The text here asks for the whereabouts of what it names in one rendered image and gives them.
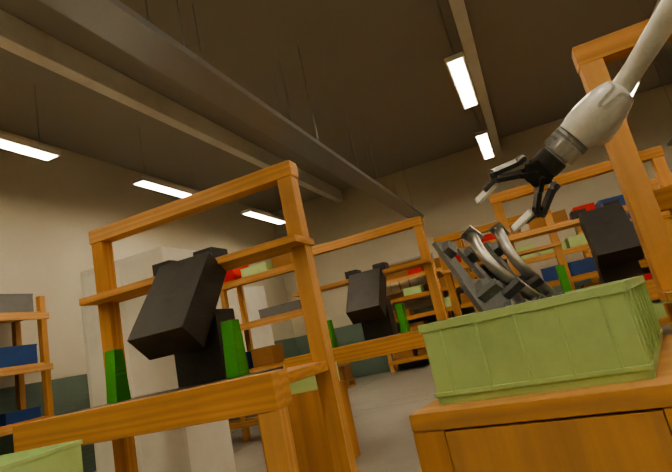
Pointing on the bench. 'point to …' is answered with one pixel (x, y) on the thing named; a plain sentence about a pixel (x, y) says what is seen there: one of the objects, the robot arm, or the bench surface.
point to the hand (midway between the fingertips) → (498, 213)
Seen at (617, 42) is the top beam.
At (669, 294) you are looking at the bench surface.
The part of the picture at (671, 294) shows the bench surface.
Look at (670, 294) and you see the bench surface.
